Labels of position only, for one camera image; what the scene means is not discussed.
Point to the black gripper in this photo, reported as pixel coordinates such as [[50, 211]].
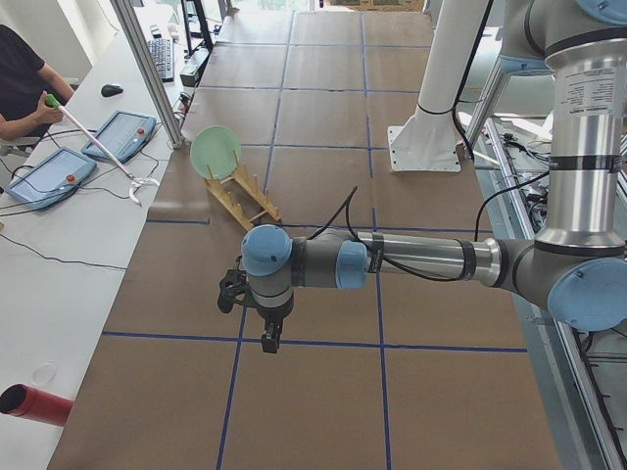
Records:
[[272, 315]]

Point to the light green plate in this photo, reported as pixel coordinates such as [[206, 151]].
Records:
[[215, 152]]

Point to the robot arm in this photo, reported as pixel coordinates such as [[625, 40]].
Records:
[[574, 268]]

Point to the wooden dish rack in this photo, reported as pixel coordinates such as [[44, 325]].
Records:
[[241, 195]]

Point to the reacher grabber stick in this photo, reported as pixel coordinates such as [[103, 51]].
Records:
[[135, 182]]

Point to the blue teach pendant far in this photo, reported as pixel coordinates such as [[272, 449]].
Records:
[[125, 133]]

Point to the blue teach pendant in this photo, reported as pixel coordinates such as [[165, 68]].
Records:
[[52, 179], [125, 133]]

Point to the red cylinder bottle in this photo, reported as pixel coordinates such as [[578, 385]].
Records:
[[29, 403]]

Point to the blue teach pendant near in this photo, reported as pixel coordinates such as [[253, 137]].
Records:
[[52, 179]]

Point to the black computer mouse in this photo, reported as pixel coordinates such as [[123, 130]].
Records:
[[110, 89]]

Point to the black keyboard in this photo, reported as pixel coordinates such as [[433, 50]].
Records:
[[162, 53]]

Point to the person in black shirt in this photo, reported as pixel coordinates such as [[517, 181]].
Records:
[[26, 80]]

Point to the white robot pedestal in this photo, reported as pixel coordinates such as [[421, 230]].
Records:
[[427, 141]]

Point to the aluminium frame rail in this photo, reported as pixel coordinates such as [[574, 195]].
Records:
[[584, 392]]

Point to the aluminium frame post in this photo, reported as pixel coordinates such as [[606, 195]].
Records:
[[136, 39]]

